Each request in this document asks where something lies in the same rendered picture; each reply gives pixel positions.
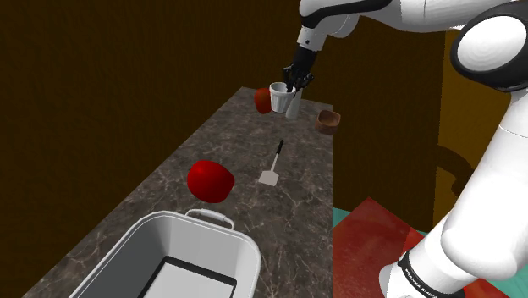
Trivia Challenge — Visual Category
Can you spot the red patterned robot stand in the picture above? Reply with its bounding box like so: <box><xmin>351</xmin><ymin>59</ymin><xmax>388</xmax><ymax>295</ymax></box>
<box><xmin>332</xmin><ymin>196</ymin><xmax>510</xmax><ymax>298</ymax></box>

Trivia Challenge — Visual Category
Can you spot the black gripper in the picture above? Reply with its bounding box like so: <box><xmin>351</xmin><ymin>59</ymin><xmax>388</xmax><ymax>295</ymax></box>
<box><xmin>282</xmin><ymin>44</ymin><xmax>319</xmax><ymax>92</ymax></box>

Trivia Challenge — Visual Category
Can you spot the white ribbed cup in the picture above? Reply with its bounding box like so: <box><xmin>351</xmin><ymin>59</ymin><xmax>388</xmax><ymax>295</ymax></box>
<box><xmin>269</xmin><ymin>81</ymin><xmax>297</xmax><ymax>114</ymax></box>

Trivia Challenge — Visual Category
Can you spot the spatula with black handle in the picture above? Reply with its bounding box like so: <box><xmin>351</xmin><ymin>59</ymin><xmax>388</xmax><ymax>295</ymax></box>
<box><xmin>258</xmin><ymin>139</ymin><xmax>285</xmax><ymax>186</ymax></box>

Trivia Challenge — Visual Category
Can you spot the red apple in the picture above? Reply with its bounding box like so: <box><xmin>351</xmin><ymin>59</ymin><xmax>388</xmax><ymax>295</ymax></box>
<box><xmin>186</xmin><ymin>160</ymin><xmax>236</xmax><ymax>205</ymax></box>

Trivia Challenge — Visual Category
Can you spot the white roasting pan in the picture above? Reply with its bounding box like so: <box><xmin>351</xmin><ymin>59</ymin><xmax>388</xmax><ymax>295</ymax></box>
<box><xmin>67</xmin><ymin>207</ymin><xmax>262</xmax><ymax>298</ymax></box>

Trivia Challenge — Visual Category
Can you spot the white vase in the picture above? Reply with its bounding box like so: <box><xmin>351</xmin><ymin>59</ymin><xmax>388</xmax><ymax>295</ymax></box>
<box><xmin>285</xmin><ymin>87</ymin><xmax>304</xmax><ymax>121</ymax></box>

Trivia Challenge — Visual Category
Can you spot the brown wooden bowl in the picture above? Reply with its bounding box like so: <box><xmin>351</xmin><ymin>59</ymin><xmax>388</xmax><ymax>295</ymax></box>
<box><xmin>315</xmin><ymin>109</ymin><xmax>342</xmax><ymax>135</ymax></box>

